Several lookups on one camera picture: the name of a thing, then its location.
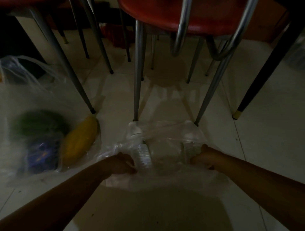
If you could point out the blueberry clamshell box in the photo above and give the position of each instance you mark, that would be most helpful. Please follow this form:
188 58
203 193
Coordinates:
40 154

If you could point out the clear bag of fruit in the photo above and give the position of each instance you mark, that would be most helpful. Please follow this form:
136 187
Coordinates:
23 95

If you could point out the brown box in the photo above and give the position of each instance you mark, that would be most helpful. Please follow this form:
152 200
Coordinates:
264 23

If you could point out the clear bag of bottles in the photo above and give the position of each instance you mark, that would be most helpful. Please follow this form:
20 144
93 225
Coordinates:
164 147

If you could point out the yellow mango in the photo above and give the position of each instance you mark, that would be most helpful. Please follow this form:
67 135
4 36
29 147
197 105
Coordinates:
78 140

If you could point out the small watermelon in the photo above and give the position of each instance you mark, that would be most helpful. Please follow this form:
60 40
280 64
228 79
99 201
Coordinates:
38 123

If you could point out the person's right hand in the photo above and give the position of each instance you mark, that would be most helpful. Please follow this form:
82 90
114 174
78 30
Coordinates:
209 158

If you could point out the person's left forearm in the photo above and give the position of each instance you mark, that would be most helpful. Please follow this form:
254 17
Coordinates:
47 204

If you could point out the person's left hand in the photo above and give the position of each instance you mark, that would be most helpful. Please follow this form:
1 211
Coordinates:
118 165

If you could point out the crumpled clear plastic bag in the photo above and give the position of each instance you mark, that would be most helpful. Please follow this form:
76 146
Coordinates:
296 54

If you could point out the clear water bottle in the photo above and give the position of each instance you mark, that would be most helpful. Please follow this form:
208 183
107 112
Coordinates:
191 150
143 154

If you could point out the red bag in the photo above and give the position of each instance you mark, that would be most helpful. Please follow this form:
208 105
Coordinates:
116 35

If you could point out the person's right forearm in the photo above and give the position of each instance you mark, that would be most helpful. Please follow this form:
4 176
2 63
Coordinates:
267 185

